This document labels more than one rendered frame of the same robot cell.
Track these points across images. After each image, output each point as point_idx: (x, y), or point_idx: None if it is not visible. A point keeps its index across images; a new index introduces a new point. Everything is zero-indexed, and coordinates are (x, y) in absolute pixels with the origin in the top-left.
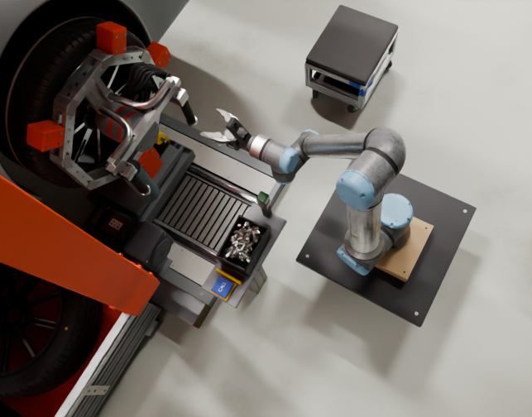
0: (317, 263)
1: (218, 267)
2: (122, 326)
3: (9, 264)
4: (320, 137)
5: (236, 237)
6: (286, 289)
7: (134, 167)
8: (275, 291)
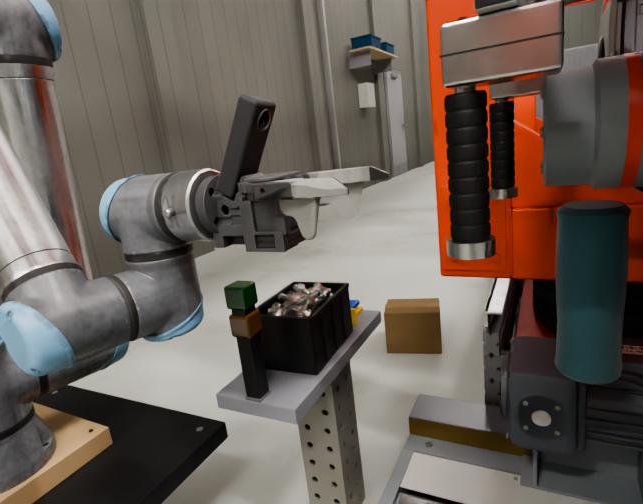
0: (184, 422)
1: (358, 327)
2: (493, 295)
3: None
4: (9, 191)
5: (312, 298)
6: (273, 501)
7: None
8: (294, 496)
